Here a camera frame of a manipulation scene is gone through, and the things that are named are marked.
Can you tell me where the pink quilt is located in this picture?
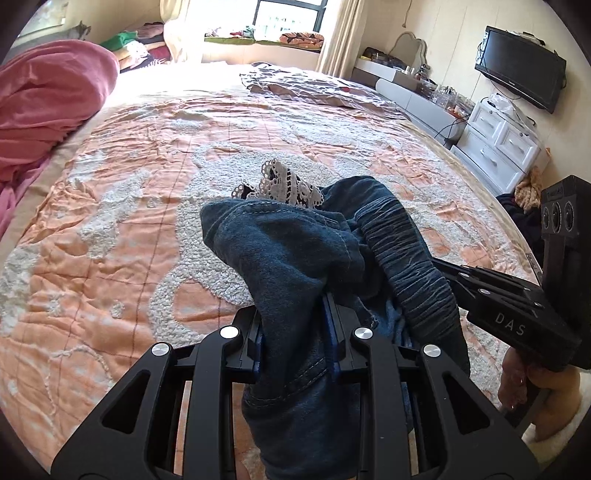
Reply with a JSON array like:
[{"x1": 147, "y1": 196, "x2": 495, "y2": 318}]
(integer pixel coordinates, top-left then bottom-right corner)
[{"x1": 0, "y1": 39, "x2": 122, "y2": 241}]

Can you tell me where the peach printed bed blanket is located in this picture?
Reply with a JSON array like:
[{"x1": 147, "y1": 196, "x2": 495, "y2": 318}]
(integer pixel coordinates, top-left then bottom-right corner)
[{"x1": 0, "y1": 61, "x2": 542, "y2": 480}]

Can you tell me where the black television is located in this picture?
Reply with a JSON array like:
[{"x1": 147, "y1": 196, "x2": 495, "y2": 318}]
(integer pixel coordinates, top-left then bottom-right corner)
[{"x1": 474, "y1": 26, "x2": 568, "y2": 115}]

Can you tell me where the person's right forearm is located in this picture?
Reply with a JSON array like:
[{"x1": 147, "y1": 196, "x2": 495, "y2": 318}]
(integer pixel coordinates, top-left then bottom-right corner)
[{"x1": 522, "y1": 411, "x2": 578, "y2": 446}]

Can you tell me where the curved vanity mirror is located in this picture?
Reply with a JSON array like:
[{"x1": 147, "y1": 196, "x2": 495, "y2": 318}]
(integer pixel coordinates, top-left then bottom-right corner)
[{"x1": 392, "y1": 31, "x2": 433, "y2": 71}]

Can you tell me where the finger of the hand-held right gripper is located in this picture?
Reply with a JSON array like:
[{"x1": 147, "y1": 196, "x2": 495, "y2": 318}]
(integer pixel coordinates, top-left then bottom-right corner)
[
  {"x1": 444, "y1": 275, "x2": 528, "y2": 320},
  {"x1": 431, "y1": 258, "x2": 540, "y2": 292}
]

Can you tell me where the black cable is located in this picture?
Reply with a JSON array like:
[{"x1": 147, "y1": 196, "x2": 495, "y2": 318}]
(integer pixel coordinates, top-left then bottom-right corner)
[{"x1": 433, "y1": 114, "x2": 472, "y2": 140}]

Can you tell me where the metal bed edge strip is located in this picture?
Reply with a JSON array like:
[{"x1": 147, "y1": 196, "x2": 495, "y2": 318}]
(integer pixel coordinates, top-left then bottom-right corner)
[{"x1": 526, "y1": 251, "x2": 544, "y2": 283}]

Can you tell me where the patterned cushion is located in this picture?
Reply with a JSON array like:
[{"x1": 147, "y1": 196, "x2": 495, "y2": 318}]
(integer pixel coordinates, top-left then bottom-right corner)
[{"x1": 281, "y1": 31, "x2": 327, "y2": 50}]

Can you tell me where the white drawer cabinet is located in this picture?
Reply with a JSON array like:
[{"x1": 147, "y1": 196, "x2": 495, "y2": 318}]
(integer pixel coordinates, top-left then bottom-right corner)
[{"x1": 450, "y1": 99, "x2": 551, "y2": 195}]

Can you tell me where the green window seat mat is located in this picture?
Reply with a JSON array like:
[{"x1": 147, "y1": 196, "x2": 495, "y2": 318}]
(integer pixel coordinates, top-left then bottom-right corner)
[{"x1": 203, "y1": 34, "x2": 325, "y2": 52}]

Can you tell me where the window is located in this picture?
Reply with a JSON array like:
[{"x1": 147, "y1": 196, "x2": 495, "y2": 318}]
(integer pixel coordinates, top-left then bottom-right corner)
[{"x1": 253, "y1": 0, "x2": 329, "y2": 43}]

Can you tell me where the cream curtain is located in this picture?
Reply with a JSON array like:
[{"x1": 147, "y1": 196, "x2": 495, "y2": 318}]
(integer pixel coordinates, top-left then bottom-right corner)
[
  {"x1": 316, "y1": 0, "x2": 362, "y2": 78},
  {"x1": 158, "y1": 0, "x2": 209, "y2": 66}
]

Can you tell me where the white plastic bag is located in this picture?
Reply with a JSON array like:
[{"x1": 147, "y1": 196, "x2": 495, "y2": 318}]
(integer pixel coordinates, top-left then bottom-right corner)
[{"x1": 486, "y1": 92, "x2": 516, "y2": 117}]

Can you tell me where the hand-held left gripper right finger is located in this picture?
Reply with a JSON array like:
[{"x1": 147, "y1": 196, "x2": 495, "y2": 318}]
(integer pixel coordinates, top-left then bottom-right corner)
[{"x1": 322, "y1": 291, "x2": 541, "y2": 480}]

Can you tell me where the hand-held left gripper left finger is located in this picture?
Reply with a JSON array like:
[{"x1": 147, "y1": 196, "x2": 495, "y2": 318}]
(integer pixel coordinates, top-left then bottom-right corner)
[{"x1": 51, "y1": 302, "x2": 267, "y2": 480}]

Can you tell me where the clutter of cosmetics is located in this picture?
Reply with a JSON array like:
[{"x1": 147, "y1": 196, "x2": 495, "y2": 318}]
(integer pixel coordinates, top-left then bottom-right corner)
[{"x1": 359, "y1": 46, "x2": 477, "y2": 117}]

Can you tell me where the person's right hand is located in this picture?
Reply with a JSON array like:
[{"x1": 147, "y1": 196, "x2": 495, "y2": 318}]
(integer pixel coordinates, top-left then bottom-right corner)
[{"x1": 497, "y1": 348, "x2": 583, "y2": 435}]

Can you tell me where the pile of folded clothes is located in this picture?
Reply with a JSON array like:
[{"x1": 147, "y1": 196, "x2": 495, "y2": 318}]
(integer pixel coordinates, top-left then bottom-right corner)
[{"x1": 98, "y1": 23, "x2": 175, "y2": 73}]

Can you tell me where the dark clothes pile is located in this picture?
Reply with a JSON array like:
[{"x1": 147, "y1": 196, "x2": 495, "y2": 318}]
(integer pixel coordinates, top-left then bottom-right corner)
[{"x1": 496, "y1": 191, "x2": 546, "y2": 232}]

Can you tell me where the white vanity desk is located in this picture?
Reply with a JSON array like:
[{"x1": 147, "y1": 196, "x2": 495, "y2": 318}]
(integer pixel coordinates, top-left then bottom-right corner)
[{"x1": 351, "y1": 65, "x2": 477, "y2": 145}]

